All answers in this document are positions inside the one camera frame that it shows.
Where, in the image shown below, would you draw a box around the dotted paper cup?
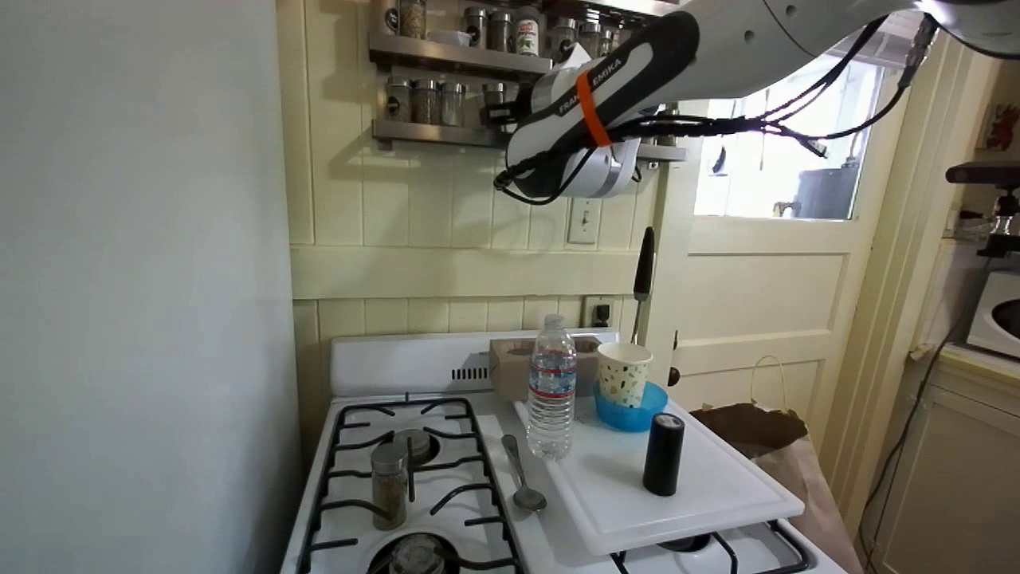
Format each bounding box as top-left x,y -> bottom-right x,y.
592,338 -> 655,411

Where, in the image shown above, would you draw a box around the glass jar brown seeds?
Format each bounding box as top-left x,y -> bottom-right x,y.
384,76 -> 415,125
413,76 -> 440,125

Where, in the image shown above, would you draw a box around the metal spoon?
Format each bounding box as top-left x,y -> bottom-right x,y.
500,431 -> 553,516

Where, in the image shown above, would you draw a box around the squat glass jar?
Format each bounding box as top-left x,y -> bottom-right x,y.
384,0 -> 424,40

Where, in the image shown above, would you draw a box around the white gas stove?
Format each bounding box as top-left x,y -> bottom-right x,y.
280,328 -> 855,574

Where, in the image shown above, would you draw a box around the black stove burner grate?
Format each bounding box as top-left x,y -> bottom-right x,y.
298,391 -> 522,574

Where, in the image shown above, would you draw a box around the glass spice jar black label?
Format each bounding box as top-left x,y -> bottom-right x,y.
482,78 -> 516,125

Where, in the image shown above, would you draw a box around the blue plastic bowl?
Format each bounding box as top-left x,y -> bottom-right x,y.
592,380 -> 674,432

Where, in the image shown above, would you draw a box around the black cylindrical grinder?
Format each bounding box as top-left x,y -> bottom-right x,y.
640,411 -> 688,498

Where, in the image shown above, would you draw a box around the clear plastic water bottle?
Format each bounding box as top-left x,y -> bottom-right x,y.
522,311 -> 582,463

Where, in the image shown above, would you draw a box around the clear glass spice jar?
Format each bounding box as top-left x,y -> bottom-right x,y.
440,78 -> 469,127

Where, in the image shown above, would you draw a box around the white microwave oven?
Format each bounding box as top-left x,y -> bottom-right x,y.
962,268 -> 1020,363

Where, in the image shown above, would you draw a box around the cream light switch plate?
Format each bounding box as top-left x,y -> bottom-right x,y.
565,195 -> 604,247

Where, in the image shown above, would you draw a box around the brown cardboard box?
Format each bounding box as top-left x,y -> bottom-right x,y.
489,330 -> 606,404

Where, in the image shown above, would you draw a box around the spice jar white label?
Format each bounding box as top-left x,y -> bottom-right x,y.
513,5 -> 544,58

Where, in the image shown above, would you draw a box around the gray bin outside window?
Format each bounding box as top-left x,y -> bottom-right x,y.
794,156 -> 865,222

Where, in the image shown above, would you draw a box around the white refrigerator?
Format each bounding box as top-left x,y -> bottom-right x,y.
0,0 -> 304,574

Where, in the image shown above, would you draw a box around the white cutting board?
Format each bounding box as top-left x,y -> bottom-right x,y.
513,395 -> 808,559

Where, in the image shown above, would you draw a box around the cream door with window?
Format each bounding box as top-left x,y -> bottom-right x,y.
645,29 -> 934,472

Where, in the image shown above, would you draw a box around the cream kitchen cabinet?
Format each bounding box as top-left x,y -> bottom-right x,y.
857,345 -> 1020,574

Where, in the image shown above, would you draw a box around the brown paper bag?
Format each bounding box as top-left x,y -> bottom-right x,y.
688,398 -> 866,574

